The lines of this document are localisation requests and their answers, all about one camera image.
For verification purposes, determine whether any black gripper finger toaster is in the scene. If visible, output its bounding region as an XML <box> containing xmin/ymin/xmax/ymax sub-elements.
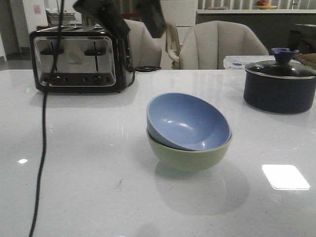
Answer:
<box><xmin>73</xmin><ymin>0</ymin><xmax>130</xmax><ymax>39</ymax></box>

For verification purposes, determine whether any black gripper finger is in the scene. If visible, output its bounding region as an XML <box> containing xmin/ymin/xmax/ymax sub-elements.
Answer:
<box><xmin>136</xmin><ymin>0</ymin><xmax>166</xmax><ymax>38</ymax></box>

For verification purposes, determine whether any blue bowl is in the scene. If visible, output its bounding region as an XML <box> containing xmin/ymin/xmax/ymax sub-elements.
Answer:
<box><xmin>147</xmin><ymin>93</ymin><xmax>232</xmax><ymax>151</ymax></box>

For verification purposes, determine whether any green bowl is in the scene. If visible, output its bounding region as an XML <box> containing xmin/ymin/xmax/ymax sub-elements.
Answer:
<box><xmin>147</xmin><ymin>132</ymin><xmax>233</xmax><ymax>172</ymax></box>

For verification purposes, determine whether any white cabinet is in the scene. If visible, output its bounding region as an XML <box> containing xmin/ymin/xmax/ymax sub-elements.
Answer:
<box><xmin>159</xmin><ymin>0</ymin><xmax>198</xmax><ymax>70</ymax></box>

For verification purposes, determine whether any cream plastic chair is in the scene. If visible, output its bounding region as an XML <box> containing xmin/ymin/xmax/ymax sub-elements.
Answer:
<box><xmin>165</xmin><ymin>21</ymin><xmax>181</xmax><ymax>70</ymax></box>

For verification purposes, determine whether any beige upholstered chair left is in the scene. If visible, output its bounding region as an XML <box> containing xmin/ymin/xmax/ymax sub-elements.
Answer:
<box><xmin>125</xmin><ymin>19</ymin><xmax>162</xmax><ymax>68</ymax></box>

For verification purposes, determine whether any beige upholstered chair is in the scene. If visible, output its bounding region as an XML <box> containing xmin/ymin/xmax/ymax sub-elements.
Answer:
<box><xmin>179</xmin><ymin>21</ymin><xmax>269</xmax><ymax>70</ymax></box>
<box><xmin>125</xmin><ymin>19</ymin><xmax>162</xmax><ymax>68</ymax></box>

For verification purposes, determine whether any black chrome four-slot toaster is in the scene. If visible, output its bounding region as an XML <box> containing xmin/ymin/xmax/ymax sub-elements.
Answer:
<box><xmin>29</xmin><ymin>26</ymin><xmax>134</xmax><ymax>93</ymax></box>

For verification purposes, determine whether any beige upholstered chair right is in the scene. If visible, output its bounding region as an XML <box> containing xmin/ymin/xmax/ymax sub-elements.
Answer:
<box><xmin>179</xmin><ymin>21</ymin><xmax>269</xmax><ymax>70</ymax></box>

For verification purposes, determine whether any clear plastic storage container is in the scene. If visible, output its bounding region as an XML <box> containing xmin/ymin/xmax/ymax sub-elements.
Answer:
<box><xmin>223</xmin><ymin>55</ymin><xmax>275</xmax><ymax>69</ymax></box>

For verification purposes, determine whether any fruit plate on counter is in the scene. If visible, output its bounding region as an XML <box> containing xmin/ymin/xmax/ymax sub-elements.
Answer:
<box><xmin>254</xmin><ymin>0</ymin><xmax>277</xmax><ymax>10</ymax></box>

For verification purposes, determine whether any glass pot lid blue knob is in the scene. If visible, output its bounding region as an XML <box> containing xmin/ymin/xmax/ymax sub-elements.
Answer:
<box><xmin>244</xmin><ymin>47</ymin><xmax>316</xmax><ymax>80</ymax></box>

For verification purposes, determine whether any dark blue cooking pot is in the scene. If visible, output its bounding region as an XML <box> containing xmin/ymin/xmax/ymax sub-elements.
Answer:
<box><xmin>243</xmin><ymin>72</ymin><xmax>316</xmax><ymax>114</ymax></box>

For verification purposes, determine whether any brown cushion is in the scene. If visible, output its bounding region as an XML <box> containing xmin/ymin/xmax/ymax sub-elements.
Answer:
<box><xmin>294</xmin><ymin>53</ymin><xmax>316</xmax><ymax>68</ymax></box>

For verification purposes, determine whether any black toaster power cord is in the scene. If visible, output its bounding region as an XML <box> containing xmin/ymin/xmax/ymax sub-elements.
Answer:
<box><xmin>126</xmin><ymin>66</ymin><xmax>162</xmax><ymax>87</ymax></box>

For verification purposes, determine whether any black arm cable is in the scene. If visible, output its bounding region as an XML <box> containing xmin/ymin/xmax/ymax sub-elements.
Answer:
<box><xmin>28</xmin><ymin>0</ymin><xmax>65</xmax><ymax>237</ymax></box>

